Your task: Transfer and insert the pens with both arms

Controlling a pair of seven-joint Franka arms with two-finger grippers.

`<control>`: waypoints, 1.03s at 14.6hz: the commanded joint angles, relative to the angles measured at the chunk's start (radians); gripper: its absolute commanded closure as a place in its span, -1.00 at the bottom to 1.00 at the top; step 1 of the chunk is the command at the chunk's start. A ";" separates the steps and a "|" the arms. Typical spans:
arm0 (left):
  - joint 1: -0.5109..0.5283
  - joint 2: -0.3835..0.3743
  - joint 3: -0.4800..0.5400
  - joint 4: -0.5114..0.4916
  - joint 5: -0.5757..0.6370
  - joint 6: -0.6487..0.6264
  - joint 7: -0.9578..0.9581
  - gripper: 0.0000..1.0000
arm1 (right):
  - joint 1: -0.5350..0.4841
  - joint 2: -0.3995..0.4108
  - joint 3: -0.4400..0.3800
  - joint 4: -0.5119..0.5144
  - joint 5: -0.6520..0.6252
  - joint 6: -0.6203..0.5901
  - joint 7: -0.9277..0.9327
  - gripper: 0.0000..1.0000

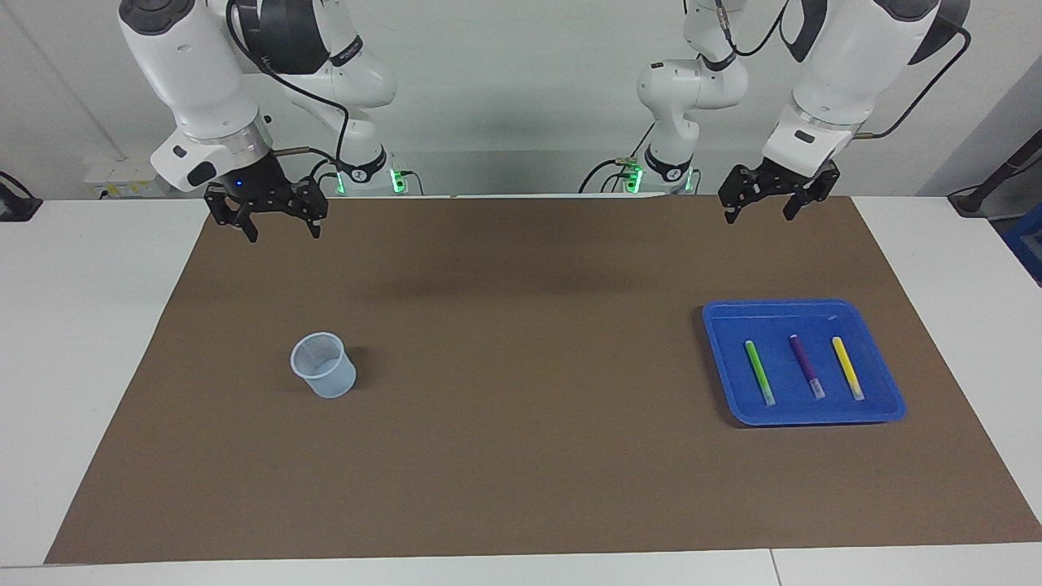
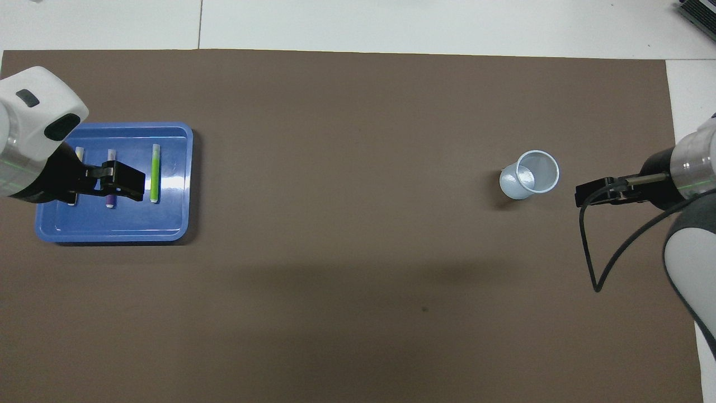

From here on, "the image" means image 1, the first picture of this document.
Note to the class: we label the blue plastic tray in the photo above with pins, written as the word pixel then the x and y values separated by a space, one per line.
pixel 733 391

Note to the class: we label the black stand pole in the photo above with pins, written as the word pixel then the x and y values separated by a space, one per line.
pixel 997 175

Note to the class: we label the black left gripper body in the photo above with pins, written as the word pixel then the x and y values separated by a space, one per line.
pixel 790 179

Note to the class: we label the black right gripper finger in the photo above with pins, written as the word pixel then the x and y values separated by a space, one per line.
pixel 313 199
pixel 224 203

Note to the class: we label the brown table mat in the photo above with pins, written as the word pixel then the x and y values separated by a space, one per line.
pixel 521 456

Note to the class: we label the yellow pen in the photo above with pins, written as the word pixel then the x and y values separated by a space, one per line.
pixel 847 368

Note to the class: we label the green pen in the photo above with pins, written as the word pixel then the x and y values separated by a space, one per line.
pixel 759 372

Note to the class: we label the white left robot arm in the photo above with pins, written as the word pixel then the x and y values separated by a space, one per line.
pixel 847 57

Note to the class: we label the white power strip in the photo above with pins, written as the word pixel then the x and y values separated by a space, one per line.
pixel 122 175

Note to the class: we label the purple pen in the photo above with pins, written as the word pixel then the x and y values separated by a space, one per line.
pixel 806 366

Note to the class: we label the blue storage box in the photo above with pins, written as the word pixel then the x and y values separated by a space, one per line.
pixel 1027 244

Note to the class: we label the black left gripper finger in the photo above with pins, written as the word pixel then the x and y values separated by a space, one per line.
pixel 737 187
pixel 822 185

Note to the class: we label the black clamp mount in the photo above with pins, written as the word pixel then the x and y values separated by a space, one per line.
pixel 16 203

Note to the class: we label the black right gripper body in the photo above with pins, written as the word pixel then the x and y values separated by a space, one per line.
pixel 260 187

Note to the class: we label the clear plastic cup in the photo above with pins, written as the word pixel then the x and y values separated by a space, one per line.
pixel 330 382

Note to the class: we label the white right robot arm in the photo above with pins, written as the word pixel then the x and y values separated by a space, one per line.
pixel 187 65

